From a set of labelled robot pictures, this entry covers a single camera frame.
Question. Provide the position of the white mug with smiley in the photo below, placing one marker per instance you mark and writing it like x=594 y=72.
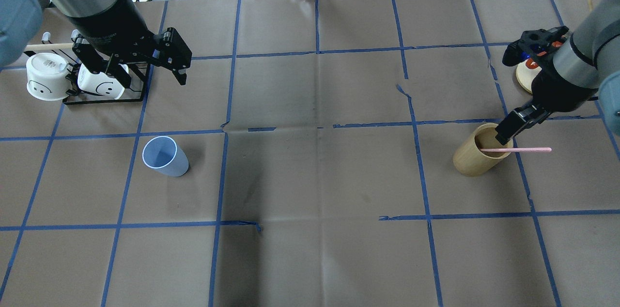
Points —
x=99 y=84

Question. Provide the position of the orange cup on stand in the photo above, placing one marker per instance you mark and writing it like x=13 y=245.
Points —
x=531 y=64

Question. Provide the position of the black wire mug rack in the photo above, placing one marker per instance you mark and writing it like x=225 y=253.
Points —
x=76 y=96

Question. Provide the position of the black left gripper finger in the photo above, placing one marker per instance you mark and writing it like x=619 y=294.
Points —
x=173 y=54

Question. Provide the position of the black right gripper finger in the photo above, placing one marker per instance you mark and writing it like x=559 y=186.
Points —
x=518 y=120

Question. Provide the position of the wooden bamboo cup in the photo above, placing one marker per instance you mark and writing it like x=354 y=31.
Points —
x=470 y=159

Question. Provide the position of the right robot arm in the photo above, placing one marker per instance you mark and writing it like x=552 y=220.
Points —
x=575 y=66

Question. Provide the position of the light blue plastic cup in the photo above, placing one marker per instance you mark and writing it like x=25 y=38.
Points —
x=165 y=156

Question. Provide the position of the wooden mug tree stand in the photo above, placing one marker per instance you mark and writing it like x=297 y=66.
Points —
x=525 y=77

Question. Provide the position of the white mug showing base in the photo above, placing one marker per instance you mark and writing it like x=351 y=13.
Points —
x=46 y=77

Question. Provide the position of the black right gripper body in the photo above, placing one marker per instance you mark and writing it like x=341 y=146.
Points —
x=562 y=90

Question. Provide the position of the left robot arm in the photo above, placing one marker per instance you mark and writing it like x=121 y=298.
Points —
x=22 y=19

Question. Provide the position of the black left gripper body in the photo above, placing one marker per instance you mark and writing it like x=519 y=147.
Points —
x=112 y=25

